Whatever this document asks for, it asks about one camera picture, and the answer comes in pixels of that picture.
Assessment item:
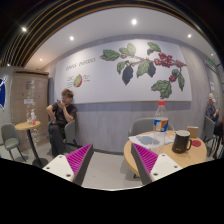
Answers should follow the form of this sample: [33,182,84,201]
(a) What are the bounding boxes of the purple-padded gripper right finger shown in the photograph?
[131,143,181,185]

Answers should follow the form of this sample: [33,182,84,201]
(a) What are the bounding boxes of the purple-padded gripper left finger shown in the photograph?
[44,144,93,186]

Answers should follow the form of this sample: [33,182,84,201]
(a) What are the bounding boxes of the clear plastic water bottle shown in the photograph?
[152,101,168,154]

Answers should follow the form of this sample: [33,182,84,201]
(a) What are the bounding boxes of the white paper sheet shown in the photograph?
[129,133,174,149]

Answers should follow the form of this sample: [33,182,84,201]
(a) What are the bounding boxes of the small round side table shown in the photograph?
[15,121,48,168]

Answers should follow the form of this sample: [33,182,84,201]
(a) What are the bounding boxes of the round wooden table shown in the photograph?
[123,137,207,176]

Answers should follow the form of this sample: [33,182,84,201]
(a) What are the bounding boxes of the black mug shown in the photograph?
[172,130,192,154]

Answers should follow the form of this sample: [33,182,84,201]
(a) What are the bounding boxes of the grey chair under person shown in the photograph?
[48,121,79,153]

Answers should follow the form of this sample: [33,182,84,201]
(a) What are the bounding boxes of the grey chair behind table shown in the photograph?
[128,117,174,136]

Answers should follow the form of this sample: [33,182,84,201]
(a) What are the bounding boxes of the red coaster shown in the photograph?
[192,140,201,147]

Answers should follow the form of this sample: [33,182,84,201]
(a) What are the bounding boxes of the seated person in black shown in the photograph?
[46,89,76,157]

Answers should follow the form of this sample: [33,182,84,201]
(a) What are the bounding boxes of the items on side table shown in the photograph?
[27,110,36,125]

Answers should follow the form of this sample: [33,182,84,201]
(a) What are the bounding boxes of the grey chair at right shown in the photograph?
[204,116,222,155]

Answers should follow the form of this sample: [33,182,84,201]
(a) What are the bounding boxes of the green-grey chair at left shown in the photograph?
[1,123,21,159]

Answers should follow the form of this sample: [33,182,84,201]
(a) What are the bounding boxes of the seated person at right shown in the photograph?
[206,93,219,122]

